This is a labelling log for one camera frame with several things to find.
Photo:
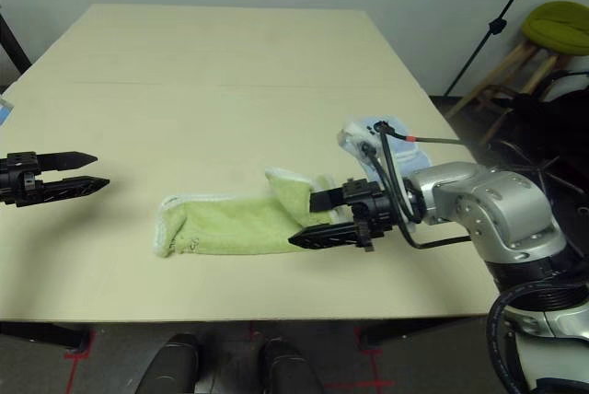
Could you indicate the black table base foot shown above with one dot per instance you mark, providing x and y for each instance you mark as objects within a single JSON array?
[
  {"x": 46, "y": 334},
  {"x": 405, "y": 332}
]

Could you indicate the green towel with white trim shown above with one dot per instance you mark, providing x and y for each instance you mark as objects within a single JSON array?
[{"x": 230, "y": 228}]

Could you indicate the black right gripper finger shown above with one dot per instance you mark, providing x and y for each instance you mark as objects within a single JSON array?
[
  {"x": 329, "y": 200},
  {"x": 326, "y": 236}
]

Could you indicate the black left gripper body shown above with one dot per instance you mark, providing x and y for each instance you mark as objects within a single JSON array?
[{"x": 20, "y": 180}]

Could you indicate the black office chair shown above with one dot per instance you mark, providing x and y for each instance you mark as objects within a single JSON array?
[{"x": 543, "y": 136}]

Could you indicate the light blue folded towel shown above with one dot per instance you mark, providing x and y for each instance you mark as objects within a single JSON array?
[{"x": 409, "y": 154}]

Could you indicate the dark robot right foot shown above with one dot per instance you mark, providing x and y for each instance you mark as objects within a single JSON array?
[{"x": 290, "y": 366}]

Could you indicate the beige side table black frame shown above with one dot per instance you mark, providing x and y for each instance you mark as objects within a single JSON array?
[{"x": 14, "y": 44}]

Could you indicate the dark robot left foot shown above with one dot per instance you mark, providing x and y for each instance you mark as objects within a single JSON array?
[{"x": 175, "y": 362}]

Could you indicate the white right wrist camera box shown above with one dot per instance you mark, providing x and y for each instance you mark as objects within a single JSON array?
[{"x": 354, "y": 136}]

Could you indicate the dark robot foot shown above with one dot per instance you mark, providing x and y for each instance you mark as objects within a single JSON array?
[
  {"x": 290, "y": 366},
  {"x": 175, "y": 362}
]

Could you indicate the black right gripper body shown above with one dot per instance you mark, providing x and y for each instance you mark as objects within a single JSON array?
[{"x": 373, "y": 210}]

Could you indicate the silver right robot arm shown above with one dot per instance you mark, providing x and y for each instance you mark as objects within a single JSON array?
[{"x": 497, "y": 200}]

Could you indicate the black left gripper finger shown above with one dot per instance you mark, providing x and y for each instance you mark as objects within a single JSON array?
[
  {"x": 69, "y": 188},
  {"x": 64, "y": 161}
]

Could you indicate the wooden stool green cushion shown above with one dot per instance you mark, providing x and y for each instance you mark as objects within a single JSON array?
[{"x": 561, "y": 26}]

